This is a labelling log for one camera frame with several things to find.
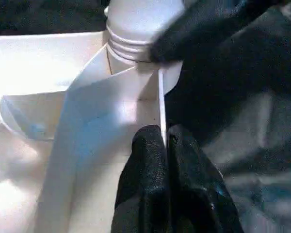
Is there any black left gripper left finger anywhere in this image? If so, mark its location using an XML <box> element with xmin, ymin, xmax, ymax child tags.
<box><xmin>111</xmin><ymin>125</ymin><xmax>172</xmax><ymax>233</ymax></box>

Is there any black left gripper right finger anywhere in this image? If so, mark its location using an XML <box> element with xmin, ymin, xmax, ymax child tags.
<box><xmin>165</xmin><ymin>123</ymin><xmax>244</xmax><ymax>233</ymax></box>

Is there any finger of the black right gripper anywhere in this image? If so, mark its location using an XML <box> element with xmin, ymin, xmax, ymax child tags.
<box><xmin>148</xmin><ymin>0</ymin><xmax>282</xmax><ymax>65</ymax></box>

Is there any white plastic table leg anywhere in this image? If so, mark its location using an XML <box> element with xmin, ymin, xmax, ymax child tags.
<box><xmin>104</xmin><ymin>0</ymin><xmax>186</xmax><ymax>64</ymax></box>

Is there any white plastic table top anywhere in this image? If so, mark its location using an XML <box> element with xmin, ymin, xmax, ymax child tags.
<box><xmin>0</xmin><ymin>32</ymin><xmax>185</xmax><ymax>233</ymax></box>

